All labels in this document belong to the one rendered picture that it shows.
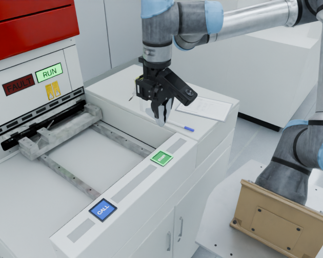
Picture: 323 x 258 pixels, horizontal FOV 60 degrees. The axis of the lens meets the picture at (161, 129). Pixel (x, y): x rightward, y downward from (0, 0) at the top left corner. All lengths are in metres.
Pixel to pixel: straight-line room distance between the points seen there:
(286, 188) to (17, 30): 0.97
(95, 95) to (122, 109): 0.17
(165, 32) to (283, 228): 0.60
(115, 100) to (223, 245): 0.72
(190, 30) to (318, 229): 0.58
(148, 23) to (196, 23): 0.11
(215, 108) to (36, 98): 0.73
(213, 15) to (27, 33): 0.65
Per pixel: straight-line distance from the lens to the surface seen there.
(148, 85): 0.75
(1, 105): 1.18
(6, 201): 1.12
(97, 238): 0.77
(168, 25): 0.68
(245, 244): 0.94
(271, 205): 0.83
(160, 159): 0.92
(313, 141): 0.80
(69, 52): 1.27
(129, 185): 0.86
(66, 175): 1.08
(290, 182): 0.88
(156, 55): 0.70
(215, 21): 0.71
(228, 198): 1.03
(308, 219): 0.82
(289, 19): 0.95
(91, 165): 1.14
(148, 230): 1.00
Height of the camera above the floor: 1.60
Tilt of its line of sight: 37 degrees down
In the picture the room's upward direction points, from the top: straight up
